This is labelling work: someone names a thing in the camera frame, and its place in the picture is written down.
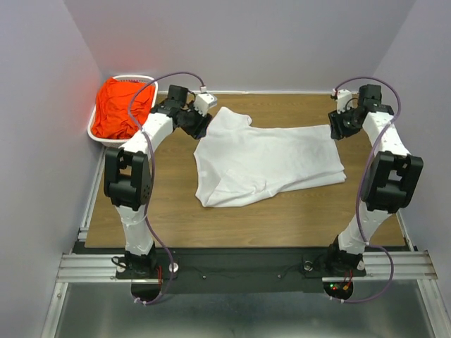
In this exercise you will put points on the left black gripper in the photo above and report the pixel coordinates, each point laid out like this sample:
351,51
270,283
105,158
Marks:
199,132

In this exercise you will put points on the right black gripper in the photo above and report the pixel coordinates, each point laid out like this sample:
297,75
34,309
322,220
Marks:
337,130

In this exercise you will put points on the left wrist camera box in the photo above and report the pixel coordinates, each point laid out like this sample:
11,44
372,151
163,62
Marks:
203,102

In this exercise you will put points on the white t shirt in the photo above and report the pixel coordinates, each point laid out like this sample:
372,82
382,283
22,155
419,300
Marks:
239,164

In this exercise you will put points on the white plastic laundry basket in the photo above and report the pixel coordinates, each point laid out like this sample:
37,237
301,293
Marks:
105,141

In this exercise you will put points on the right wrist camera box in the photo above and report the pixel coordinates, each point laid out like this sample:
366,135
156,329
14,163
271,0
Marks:
342,97

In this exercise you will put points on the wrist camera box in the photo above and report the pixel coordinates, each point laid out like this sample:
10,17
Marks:
342,97
203,102

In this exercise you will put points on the orange t shirt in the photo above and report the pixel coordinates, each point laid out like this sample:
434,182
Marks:
141,104

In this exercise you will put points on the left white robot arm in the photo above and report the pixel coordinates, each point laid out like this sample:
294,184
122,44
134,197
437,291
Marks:
129,174

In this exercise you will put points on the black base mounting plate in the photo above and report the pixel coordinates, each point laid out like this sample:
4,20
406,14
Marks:
239,271

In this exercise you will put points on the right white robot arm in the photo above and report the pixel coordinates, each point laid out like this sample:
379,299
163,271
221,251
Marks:
390,176

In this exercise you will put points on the aluminium frame rail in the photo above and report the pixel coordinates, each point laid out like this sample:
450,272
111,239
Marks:
79,268

